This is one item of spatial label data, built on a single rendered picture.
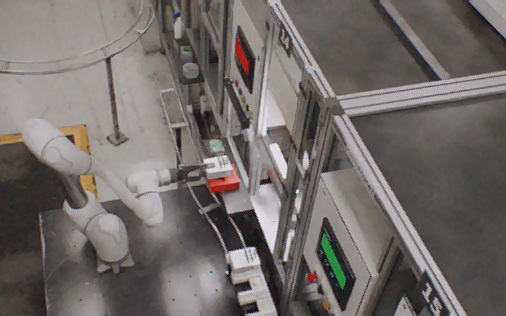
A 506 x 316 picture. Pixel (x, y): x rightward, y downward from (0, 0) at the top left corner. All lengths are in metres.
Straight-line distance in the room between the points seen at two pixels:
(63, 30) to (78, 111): 1.12
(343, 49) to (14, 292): 2.57
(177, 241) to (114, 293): 0.42
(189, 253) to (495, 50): 1.74
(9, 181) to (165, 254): 1.71
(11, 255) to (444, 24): 2.91
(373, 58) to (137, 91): 3.17
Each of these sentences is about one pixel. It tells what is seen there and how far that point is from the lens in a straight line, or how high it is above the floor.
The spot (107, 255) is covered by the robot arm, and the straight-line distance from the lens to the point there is 3.05.
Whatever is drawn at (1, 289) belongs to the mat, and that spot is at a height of 0.01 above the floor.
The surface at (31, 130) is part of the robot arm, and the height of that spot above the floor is 1.50.
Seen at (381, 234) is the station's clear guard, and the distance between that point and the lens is 1.79.
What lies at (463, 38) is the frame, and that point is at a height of 2.01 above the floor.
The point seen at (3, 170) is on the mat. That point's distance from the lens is 4.63.
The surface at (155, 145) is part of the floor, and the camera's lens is 4.64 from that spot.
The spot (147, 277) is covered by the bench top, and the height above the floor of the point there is 0.68.
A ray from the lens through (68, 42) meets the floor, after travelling 5.72.
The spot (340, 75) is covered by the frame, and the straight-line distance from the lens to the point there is 2.11.
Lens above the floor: 3.27
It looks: 47 degrees down
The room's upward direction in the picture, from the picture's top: 6 degrees clockwise
